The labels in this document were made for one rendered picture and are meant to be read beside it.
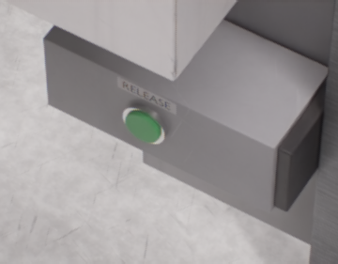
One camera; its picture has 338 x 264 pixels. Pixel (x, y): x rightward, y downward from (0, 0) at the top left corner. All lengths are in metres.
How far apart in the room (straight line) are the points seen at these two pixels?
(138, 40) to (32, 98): 1.71
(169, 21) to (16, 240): 1.61
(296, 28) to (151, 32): 0.24
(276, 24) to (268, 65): 0.03
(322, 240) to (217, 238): 1.25
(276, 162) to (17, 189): 1.45
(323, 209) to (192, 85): 0.15
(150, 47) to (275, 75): 0.22
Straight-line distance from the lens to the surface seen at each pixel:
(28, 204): 2.87
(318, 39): 1.48
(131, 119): 1.50
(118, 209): 2.86
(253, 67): 1.49
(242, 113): 1.46
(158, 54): 1.28
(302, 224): 1.66
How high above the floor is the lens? 2.34
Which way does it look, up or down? 53 degrees down
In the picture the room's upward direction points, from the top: straight up
